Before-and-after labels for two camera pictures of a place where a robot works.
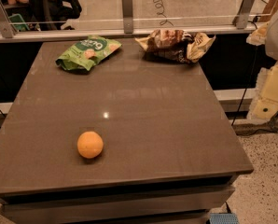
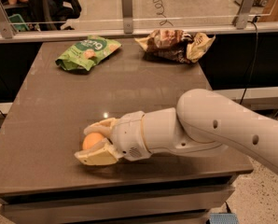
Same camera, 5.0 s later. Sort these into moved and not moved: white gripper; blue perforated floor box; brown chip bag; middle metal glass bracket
Moved: white gripper
Not moved: middle metal glass bracket; blue perforated floor box; brown chip bag
